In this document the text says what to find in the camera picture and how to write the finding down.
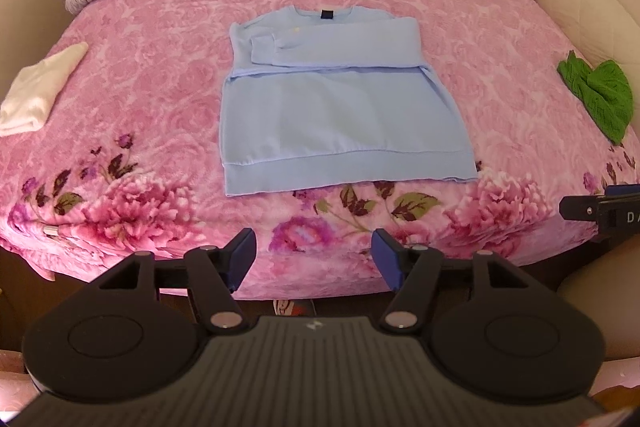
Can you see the cream padded bed frame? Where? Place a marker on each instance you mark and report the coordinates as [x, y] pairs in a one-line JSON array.
[[590, 7]]

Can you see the pink floral blanket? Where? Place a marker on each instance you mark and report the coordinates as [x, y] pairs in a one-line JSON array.
[[150, 82]]

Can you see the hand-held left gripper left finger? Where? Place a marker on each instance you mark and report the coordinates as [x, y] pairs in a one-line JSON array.
[[241, 257]]

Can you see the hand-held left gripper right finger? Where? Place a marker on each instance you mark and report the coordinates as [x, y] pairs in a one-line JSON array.
[[387, 257]]

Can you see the light blue sweatshirt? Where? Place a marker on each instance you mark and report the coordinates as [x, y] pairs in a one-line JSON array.
[[340, 122]]

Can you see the red and white slipper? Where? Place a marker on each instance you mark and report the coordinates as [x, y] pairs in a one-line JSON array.
[[295, 307]]

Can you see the white folded cloth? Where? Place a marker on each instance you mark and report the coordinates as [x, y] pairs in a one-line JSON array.
[[35, 92]]

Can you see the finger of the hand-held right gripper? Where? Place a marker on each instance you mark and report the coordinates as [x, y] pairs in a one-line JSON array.
[[580, 207]]

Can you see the green knitted cloth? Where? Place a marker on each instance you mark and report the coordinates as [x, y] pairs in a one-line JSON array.
[[605, 97]]

